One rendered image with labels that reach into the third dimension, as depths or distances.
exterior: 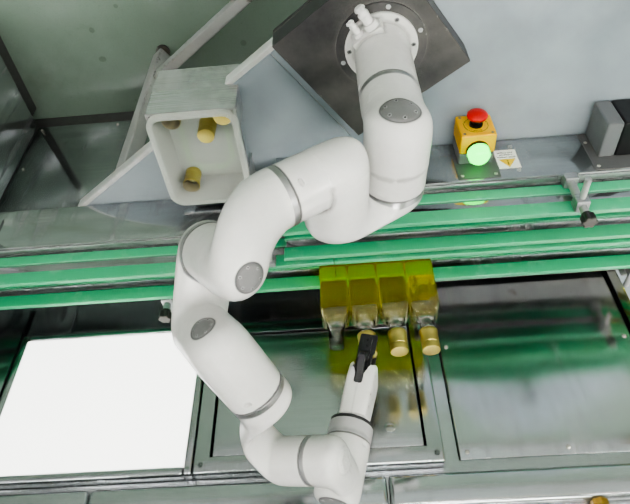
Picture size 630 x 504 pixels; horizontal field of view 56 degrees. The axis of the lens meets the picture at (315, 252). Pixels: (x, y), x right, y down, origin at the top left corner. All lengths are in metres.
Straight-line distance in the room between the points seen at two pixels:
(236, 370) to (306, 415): 0.45
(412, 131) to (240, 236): 0.28
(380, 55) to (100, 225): 0.74
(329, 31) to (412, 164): 0.33
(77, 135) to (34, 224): 0.69
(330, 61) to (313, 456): 0.66
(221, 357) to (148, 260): 0.58
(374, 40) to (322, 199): 0.34
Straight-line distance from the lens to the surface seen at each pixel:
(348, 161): 0.77
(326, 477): 0.91
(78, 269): 1.34
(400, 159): 0.82
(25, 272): 1.40
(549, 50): 1.24
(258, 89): 1.19
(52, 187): 1.92
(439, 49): 1.10
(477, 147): 1.20
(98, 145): 2.02
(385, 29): 1.03
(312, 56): 1.09
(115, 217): 1.39
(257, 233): 0.70
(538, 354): 1.35
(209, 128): 1.18
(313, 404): 1.21
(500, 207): 1.19
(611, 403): 1.33
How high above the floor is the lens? 1.76
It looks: 43 degrees down
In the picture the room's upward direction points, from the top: 179 degrees clockwise
